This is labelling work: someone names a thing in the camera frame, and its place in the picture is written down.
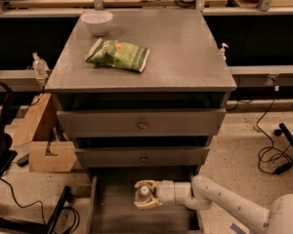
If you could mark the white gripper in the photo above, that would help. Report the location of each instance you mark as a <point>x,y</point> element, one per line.
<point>165,192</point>

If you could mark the clear plastic water bottle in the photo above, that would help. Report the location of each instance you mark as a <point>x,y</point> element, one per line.
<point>143,194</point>

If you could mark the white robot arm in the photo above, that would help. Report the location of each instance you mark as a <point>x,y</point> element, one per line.
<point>202,192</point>

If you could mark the grey open bottom drawer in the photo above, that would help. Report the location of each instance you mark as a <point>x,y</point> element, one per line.
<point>113,210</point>

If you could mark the grey middle drawer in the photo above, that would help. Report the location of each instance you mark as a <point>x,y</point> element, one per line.
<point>141,156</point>

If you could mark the grey top drawer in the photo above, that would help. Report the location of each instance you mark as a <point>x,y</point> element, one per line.
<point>142,123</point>

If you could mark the grey drawer cabinet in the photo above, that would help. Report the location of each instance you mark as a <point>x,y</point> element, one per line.
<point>184,70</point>

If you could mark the right sanitizer pump bottle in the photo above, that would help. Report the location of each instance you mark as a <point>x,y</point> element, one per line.
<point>223,50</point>

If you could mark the sanitizer pump bottle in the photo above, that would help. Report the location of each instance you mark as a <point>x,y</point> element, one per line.
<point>223,50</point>
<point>40,66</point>

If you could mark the left sanitizer pump bottle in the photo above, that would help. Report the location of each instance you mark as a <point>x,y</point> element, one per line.
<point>40,66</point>

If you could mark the brown cardboard box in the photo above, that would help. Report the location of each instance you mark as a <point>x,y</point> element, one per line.
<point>36,131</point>

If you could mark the black power adapter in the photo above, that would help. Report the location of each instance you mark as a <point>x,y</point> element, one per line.
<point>282,169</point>

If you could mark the black stand leg right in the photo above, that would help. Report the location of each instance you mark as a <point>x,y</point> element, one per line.
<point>287,133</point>

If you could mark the green chip bag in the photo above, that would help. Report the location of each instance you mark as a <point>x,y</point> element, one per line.
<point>118,54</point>

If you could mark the white ceramic bowl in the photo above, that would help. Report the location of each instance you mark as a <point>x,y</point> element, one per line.
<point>97,22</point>

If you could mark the black chair frame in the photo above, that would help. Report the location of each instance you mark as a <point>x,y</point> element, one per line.
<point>6,158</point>

